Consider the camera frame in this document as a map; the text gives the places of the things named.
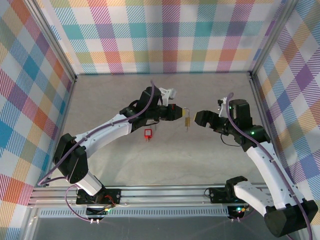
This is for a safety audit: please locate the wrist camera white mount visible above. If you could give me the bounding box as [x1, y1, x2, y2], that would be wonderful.
[216, 97, 230, 118]
[158, 87, 178, 100]

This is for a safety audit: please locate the black controller board with LED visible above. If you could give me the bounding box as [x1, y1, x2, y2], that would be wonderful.
[85, 205, 112, 225]
[227, 204, 252, 223]

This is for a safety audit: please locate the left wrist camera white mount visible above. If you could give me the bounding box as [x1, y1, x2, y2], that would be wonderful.
[158, 87, 178, 100]

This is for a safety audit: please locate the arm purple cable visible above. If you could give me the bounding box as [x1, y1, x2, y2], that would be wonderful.
[37, 79, 155, 222]
[226, 92, 313, 240]

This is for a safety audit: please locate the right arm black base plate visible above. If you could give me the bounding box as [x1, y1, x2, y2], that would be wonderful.
[208, 187, 237, 204]

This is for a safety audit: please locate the long aluminium base rail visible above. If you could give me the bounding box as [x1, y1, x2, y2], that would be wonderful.
[28, 184, 305, 209]

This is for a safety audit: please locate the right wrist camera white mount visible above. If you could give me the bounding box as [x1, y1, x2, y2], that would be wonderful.
[216, 97, 230, 118]

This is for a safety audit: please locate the colourful plaid backdrop panel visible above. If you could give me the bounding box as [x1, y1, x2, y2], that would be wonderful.
[0, 0, 76, 240]
[252, 0, 320, 240]
[39, 0, 288, 75]

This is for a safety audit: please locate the brass padlock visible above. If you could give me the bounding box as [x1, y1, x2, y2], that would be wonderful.
[182, 107, 192, 127]

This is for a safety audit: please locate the grey slotted cable duct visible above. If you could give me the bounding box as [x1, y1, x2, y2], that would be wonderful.
[39, 208, 232, 218]

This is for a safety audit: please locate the aluminium frame post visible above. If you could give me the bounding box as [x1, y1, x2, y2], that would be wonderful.
[248, 0, 301, 81]
[23, 0, 78, 83]

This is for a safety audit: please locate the red plastic padlock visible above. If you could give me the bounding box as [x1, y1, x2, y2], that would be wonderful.
[144, 124, 158, 140]

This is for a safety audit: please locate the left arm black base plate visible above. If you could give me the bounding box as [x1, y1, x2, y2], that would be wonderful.
[75, 188, 122, 205]

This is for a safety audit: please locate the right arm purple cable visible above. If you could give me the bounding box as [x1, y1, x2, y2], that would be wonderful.
[226, 92, 313, 240]

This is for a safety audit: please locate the aluminium side rail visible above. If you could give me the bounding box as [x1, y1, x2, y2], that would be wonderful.
[248, 72, 301, 187]
[43, 76, 78, 188]

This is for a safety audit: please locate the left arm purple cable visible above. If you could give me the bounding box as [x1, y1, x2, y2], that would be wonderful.
[37, 79, 155, 222]

